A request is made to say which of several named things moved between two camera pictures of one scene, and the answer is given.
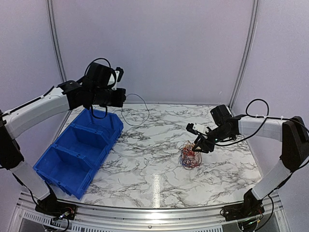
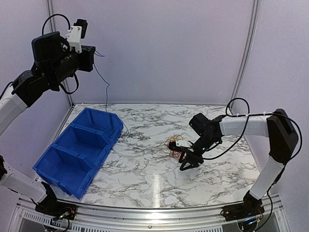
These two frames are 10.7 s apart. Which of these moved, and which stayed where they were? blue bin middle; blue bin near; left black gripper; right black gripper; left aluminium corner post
Moved: right black gripper; left black gripper
Stayed: blue bin near; left aluminium corner post; blue bin middle
